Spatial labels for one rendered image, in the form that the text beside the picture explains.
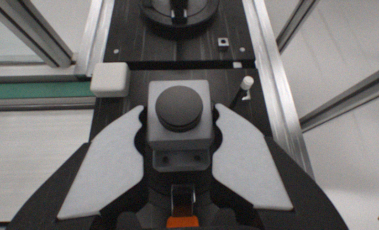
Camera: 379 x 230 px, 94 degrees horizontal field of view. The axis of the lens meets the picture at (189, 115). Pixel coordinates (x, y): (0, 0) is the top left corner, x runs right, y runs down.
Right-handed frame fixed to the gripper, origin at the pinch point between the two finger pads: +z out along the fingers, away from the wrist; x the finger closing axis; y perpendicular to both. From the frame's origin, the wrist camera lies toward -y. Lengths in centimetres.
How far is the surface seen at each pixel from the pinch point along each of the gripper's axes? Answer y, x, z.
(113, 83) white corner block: 2.2, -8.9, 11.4
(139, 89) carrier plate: 3.7, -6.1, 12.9
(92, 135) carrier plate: 7.7, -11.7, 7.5
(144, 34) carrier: -2.6, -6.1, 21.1
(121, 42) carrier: -1.7, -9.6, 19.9
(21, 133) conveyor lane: 10.6, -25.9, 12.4
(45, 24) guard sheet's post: -4.7, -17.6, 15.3
